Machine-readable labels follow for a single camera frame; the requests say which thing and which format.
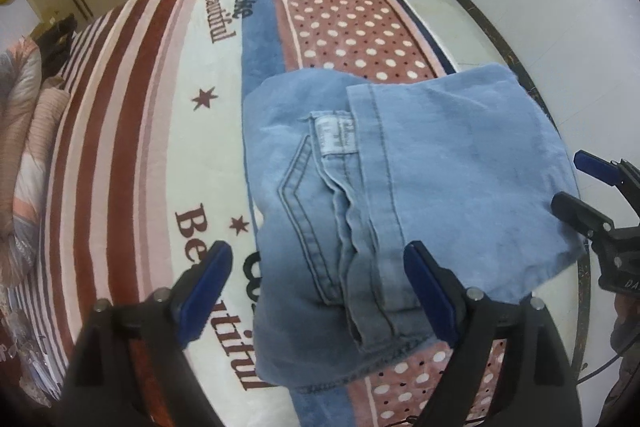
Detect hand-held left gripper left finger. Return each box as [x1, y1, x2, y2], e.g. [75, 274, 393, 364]
[59, 241, 235, 427]

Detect rolled pink grey quilt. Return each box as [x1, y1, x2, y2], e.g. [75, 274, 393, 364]
[0, 38, 71, 288]

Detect striped dotted printed blanket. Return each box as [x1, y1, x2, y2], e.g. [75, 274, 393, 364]
[10, 0, 583, 427]

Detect person's right forearm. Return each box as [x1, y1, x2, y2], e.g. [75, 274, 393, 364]
[602, 292, 640, 413]

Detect light blue denim pants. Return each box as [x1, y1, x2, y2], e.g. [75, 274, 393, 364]
[241, 63, 587, 390]

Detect dark cloth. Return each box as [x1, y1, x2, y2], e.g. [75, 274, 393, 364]
[34, 13, 76, 80]

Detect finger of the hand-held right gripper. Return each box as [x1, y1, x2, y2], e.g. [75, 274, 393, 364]
[574, 150, 640, 196]
[551, 192, 617, 249]

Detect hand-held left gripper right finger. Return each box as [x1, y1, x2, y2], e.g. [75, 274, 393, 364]
[404, 241, 583, 427]

